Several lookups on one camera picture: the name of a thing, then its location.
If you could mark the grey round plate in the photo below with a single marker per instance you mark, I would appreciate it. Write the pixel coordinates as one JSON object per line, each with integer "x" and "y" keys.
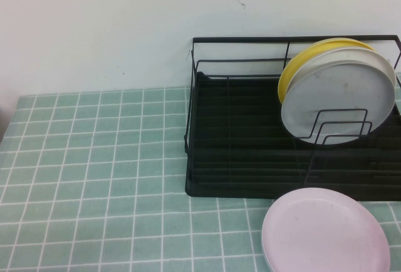
{"x": 341, "y": 96}

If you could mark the pink round plate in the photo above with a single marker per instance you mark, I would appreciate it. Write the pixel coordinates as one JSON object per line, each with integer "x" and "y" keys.
{"x": 326, "y": 234}

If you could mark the green checkered tablecloth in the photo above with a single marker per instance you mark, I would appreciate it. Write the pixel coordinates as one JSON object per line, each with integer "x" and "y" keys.
{"x": 94, "y": 159}

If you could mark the yellow round plate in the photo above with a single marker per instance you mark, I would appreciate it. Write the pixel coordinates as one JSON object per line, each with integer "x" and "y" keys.
{"x": 300, "y": 62}

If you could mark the black drip tray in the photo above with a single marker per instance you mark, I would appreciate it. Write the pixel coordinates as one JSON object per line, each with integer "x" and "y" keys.
{"x": 250, "y": 190}

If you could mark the green round plate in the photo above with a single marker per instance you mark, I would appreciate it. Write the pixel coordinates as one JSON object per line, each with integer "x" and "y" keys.
{"x": 266, "y": 256}

